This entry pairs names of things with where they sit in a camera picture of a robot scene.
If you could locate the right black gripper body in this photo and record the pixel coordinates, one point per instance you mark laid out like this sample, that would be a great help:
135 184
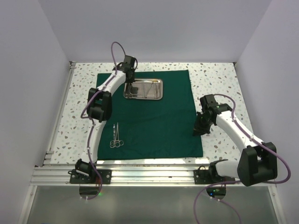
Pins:
202 126

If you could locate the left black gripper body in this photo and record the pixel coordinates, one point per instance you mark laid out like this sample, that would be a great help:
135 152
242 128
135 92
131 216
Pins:
132 80

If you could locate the steel hemostat clamp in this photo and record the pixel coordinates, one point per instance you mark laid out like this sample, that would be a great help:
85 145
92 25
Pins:
117 141

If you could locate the steel surgical scissors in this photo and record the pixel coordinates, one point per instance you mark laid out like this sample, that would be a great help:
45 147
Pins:
113 142

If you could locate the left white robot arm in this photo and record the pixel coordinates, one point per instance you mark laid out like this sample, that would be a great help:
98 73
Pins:
99 110

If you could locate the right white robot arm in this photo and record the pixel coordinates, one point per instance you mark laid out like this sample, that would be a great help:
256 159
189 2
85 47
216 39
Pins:
257 162

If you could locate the stainless steel tray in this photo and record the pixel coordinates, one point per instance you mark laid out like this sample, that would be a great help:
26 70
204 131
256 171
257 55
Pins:
138 83

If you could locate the steel tweezers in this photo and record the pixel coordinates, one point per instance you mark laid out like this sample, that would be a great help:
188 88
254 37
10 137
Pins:
146 86

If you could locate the steel forceps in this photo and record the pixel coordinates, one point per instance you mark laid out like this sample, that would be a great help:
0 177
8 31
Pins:
155 90

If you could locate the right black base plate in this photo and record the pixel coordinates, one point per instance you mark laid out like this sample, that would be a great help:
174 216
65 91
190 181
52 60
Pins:
202 175

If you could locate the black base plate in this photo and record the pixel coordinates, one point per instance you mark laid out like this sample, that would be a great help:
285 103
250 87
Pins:
202 175
91 177

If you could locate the aluminium left side rail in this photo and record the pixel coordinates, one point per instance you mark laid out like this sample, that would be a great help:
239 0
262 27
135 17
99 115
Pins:
50 148

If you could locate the aluminium rail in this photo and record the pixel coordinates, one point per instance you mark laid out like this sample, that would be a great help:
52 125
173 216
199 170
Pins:
121 176
50 148

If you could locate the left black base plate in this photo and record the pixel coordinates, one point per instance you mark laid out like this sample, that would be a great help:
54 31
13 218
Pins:
91 177

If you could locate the aluminium front rail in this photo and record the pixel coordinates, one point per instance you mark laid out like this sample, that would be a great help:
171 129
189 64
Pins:
121 176

